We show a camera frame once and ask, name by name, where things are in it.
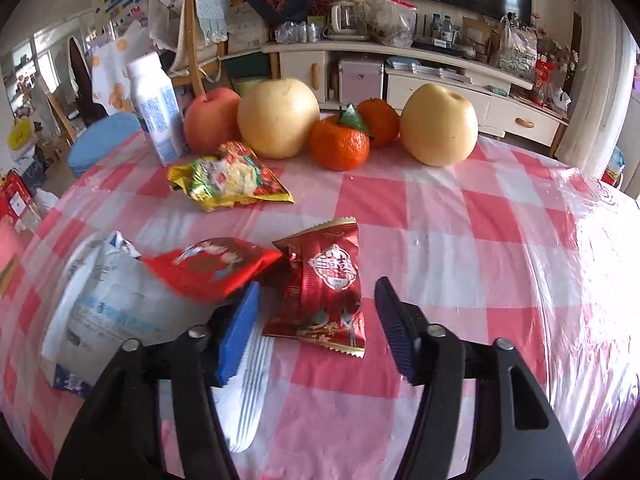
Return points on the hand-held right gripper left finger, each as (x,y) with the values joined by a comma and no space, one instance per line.
(237,335)

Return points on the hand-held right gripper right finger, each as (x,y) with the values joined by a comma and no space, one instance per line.
(397,330)

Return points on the bright red snack wrapper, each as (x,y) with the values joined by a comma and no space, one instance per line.
(210,267)

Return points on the dark red shiny wrapper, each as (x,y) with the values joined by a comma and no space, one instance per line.
(325,280)

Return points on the yellow green snack wrapper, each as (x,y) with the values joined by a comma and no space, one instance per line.
(225,180)

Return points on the red white checked tablecloth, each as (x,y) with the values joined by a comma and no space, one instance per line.
(450,260)

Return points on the orange with green leaf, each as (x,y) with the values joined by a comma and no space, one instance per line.
(337,145)

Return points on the orange persimmon back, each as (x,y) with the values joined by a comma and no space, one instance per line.
(382,120)

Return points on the red apple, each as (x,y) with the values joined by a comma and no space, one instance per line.
(212,120)

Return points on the large yellow pear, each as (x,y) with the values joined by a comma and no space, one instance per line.
(277,117)

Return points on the blue round stool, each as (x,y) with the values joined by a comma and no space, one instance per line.
(100,145)

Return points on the white blue milk carton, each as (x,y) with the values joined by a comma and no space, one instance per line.
(155,105)

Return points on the cream television cabinet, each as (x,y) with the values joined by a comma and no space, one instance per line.
(450,90)

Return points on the green waste bin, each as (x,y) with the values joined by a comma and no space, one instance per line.
(250,87)

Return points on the pink storage box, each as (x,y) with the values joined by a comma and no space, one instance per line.
(360,82)

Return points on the wooden chair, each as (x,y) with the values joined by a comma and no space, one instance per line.
(192,70)

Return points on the printed dining table cloth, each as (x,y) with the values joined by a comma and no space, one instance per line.
(117,75)

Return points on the standing air conditioner lace cover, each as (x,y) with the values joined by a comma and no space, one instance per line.
(595,110)

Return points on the white sack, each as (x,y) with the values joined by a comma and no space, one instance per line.
(247,30)

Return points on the clear plastic bag of food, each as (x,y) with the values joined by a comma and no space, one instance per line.
(395,22)

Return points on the pack of small bottles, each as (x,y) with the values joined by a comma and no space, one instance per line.
(300,32)

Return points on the white electric kettle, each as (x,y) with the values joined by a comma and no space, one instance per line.
(345,20)

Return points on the white lace chair cover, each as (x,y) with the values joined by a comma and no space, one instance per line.
(212,15)

